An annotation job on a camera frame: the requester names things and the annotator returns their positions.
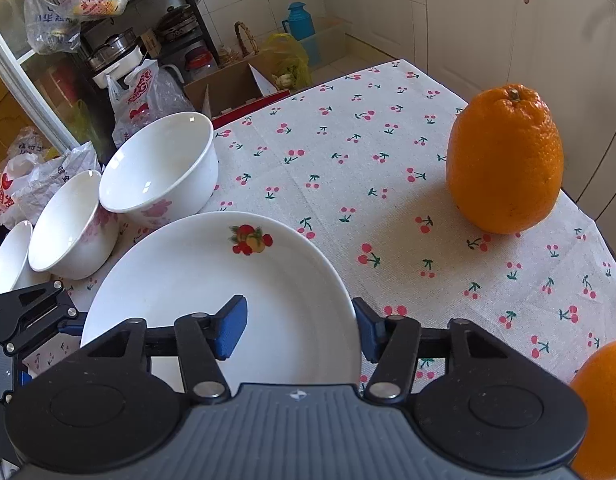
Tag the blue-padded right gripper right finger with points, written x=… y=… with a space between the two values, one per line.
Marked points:
x=392 y=344

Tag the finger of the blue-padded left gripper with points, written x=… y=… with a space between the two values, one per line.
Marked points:
x=31 y=316

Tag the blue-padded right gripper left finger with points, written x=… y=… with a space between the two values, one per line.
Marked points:
x=205 y=339

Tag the small white bowl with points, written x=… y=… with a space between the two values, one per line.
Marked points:
x=15 y=271

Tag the white plate with fruit print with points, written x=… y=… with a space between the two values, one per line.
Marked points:
x=300 y=327

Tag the large white bowl pink flower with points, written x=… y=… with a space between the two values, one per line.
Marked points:
x=167 y=171

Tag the white kitchen cabinets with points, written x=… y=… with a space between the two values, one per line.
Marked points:
x=565 y=49

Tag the cherry print tablecloth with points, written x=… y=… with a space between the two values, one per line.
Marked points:
x=357 y=166

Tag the orange with green leaf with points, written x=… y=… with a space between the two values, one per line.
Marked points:
x=595 y=383

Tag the orange without leaf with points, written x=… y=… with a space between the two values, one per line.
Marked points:
x=505 y=160

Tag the white red plastic bag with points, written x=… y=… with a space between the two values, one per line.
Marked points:
x=151 y=93

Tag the cardboard box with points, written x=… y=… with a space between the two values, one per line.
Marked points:
x=235 y=91

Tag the yellow plastic bag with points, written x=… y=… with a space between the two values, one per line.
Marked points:
x=288 y=62

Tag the wicker basket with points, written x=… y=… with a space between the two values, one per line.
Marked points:
x=246 y=46

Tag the blue thermos jug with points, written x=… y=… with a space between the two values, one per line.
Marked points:
x=299 y=23

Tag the black metal shelf rack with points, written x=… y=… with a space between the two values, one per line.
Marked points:
x=71 y=69

